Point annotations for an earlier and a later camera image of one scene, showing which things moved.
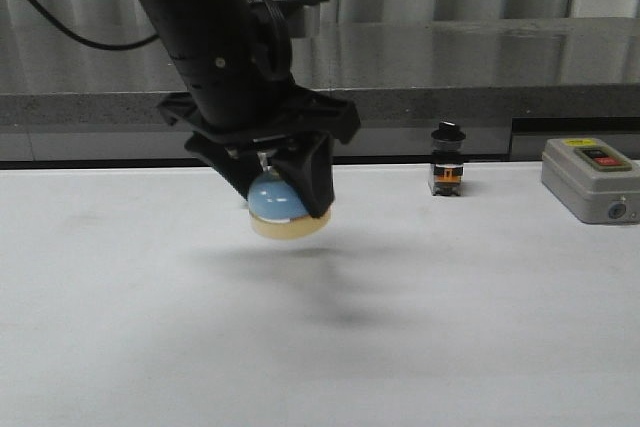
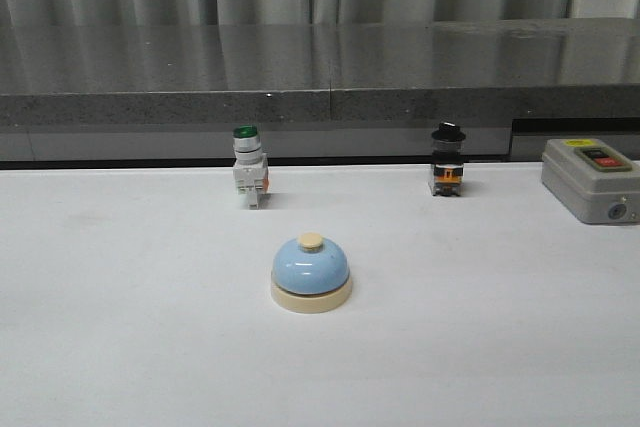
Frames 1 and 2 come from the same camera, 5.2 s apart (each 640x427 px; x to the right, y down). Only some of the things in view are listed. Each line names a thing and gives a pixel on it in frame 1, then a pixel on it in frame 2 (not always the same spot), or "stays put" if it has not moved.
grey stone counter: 510,83 stays put
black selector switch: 446,171 stays put
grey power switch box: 597,184 stays put
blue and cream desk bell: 276,211 → 310,275
